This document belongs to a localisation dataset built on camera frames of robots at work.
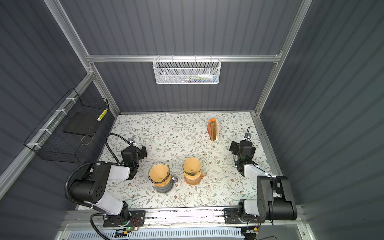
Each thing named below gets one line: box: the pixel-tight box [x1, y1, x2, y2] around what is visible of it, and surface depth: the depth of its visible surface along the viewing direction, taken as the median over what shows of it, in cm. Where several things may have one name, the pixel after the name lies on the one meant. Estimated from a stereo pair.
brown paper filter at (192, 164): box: [183, 157, 201, 174], surface depth 81 cm
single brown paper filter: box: [148, 164, 171, 187], surface depth 77 cm
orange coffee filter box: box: [207, 118, 220, 142], surface depth 104 cm
